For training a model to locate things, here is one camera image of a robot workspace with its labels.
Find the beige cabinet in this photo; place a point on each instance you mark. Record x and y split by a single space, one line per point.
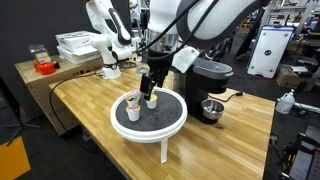
36 90

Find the brown cardboard box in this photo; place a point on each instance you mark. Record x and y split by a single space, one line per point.
290 80

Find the pink-lid white coffee pod cup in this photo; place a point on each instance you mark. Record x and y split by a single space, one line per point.
135 91

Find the dark-lid white coffee pod cup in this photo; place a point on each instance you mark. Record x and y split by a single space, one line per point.
132 100

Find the metal shelving rack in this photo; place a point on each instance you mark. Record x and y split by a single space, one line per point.
300 16

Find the yellow-lid white coffee pod cup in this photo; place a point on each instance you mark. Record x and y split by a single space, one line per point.
152 104

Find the grey tape roll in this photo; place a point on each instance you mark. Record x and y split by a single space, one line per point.
136 70

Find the white cardboard box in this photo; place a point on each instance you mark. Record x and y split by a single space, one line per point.
80 57
75 40

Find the black tripod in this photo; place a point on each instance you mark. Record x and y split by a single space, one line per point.
22 124

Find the white round tray table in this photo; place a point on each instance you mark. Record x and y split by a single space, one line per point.
150 135

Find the white panel blue logo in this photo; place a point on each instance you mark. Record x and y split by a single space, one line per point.
266 63

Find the red plastic container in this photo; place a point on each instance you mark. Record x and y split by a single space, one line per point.
45 68

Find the black perforated mounting board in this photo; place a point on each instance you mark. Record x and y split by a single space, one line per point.
308 166

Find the silver metal pot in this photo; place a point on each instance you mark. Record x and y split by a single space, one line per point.
213 111

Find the red-lid white coffee pod cup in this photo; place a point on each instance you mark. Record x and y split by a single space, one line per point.
133 115

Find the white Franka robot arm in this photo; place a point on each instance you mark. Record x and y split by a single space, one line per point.
216 20
110 43

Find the black Keurig coffee machine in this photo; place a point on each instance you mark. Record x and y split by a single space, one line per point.
200 86

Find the white plastic jug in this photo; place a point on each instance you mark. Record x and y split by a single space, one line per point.
285 104

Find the clear plastic container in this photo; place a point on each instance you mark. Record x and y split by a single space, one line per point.
38 50

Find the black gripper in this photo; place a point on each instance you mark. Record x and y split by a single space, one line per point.
160 63

